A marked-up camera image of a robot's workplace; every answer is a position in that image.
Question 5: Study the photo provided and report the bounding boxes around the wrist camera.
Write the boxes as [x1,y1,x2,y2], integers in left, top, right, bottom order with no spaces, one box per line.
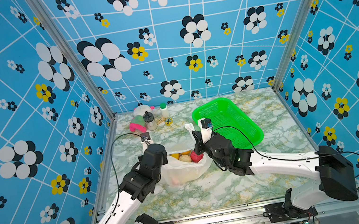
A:
[198,118,213,143]
[140,132,152,144]

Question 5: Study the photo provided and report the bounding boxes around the glass jar black lid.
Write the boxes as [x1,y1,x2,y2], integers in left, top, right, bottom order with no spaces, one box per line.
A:
[143,111,158,131]

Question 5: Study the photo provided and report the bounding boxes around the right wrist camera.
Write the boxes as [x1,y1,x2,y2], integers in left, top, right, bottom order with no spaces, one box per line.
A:
[198,118,213,143]

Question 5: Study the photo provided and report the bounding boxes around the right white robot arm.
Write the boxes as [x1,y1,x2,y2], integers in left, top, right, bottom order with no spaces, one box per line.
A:
[194,133,358,219]

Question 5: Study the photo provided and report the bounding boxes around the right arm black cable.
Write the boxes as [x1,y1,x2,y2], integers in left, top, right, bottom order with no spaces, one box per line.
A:
[209,102,359,202]

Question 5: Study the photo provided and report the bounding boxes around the translucent white plastic bag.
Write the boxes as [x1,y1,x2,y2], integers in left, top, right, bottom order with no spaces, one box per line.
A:
[160,123,213,187]

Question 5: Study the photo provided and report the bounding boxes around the white plush toy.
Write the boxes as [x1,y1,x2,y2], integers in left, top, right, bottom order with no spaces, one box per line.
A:
[133,104,155,116]

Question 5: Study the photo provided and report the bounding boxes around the yellow tree shaped block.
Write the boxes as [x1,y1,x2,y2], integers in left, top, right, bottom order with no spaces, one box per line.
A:
[165,118,173,126]

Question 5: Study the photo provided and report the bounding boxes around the red fruit in bag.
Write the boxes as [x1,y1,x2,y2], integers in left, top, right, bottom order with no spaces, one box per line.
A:
[190,151,204,163]

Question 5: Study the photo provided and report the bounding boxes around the green plastic basket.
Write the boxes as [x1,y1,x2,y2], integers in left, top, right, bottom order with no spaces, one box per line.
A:
[192,98,264,149]

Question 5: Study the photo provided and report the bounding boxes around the yellow fruit in bag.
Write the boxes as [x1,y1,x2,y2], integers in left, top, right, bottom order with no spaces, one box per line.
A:
[170,151,193,163]

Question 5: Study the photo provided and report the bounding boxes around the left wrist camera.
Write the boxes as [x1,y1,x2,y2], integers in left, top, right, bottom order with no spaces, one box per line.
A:
[140,132,152,144]

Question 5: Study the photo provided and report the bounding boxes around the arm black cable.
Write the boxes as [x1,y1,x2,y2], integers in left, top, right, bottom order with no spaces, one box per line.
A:
[209,102,359,202]
[45,129,167,224]

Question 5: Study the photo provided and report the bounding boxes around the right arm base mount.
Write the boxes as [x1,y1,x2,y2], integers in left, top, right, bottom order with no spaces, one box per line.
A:
[262,202,318,224]

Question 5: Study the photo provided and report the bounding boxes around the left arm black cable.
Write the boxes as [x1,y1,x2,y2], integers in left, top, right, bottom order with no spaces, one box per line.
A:
[45,129,167,224]

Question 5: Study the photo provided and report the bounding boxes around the white bottle green cap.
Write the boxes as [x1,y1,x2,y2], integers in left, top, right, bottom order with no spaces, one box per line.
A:
[160,103,170,119]

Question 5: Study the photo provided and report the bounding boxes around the pink green plush toy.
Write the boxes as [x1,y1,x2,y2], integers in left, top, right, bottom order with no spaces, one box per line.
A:
[129,115,147,133]

